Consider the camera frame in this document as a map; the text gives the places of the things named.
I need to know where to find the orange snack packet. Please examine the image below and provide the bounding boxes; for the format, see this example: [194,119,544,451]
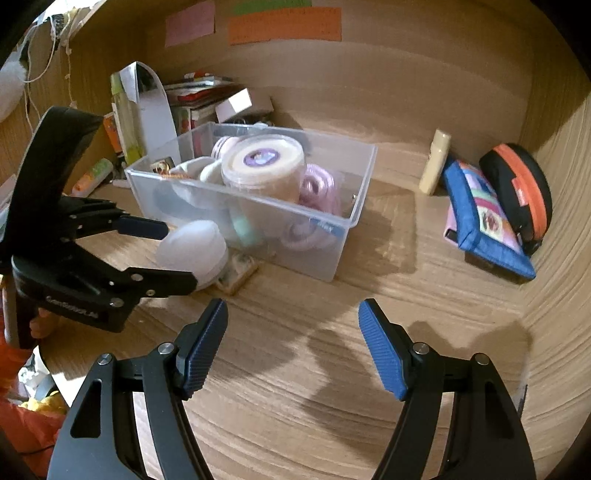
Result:
[103,112,122,155]

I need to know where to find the small white cardboard box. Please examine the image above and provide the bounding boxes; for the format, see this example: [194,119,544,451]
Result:
[215,88,274,123]

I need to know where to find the stack of booklets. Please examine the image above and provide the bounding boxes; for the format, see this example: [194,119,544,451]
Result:
[164,71,238,135]

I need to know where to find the folded white paper sheet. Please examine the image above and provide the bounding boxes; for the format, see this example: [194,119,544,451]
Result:
[118,61,180,163]

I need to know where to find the blue foil sachet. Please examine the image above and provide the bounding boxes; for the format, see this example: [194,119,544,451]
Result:
[310,218,346,238]

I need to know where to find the white round lidded container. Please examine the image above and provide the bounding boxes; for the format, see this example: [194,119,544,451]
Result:
[155,220,229,291]

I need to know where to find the orange sticky note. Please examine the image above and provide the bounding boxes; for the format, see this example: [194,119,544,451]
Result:
[228,7,342,45]

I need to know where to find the cream lotion bottle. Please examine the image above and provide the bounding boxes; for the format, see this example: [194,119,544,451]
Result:
[419,129,451,195]

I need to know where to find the mint green tube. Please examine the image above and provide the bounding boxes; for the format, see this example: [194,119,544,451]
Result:
[229,210,260,248]

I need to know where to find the white drawstring pouch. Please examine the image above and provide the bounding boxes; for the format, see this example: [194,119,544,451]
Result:
[162,156,223,185]

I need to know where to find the red velvet pouch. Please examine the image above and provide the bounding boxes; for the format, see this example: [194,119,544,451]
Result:
[149,157,175,176]

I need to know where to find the blue patchwork pouch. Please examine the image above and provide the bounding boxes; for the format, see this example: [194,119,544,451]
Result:
[443,160,536,280]

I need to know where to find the cotton pad tub purple label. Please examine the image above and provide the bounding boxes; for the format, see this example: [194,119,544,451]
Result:
[221,134,307,203]

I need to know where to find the black orange round case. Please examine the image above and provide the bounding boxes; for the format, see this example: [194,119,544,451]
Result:
[479,143,553,257]

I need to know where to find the person's left hand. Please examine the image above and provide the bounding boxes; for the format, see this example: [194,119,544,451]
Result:
[29,308,61,340]

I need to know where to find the pink round compact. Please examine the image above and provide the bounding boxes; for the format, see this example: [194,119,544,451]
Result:
[211,136,242,160]

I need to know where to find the orange-green cream tube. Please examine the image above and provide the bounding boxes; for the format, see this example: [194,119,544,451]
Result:
[71,158,113,198]

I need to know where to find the green sticky note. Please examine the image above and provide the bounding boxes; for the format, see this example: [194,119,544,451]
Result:
[232,0,312,16]

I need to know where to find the clear plastic storage bin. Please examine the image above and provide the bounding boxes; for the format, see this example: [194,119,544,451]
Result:
[125,123,378,281]

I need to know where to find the yellow-green spray bottle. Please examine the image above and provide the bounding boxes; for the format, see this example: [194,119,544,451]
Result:
[110,73,144,165]

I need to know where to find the pink knitted item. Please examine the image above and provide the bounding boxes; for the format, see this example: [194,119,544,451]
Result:
[278,163,346,252]

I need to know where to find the pink sticky note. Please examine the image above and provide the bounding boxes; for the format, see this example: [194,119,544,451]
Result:
[164,1,215,48]

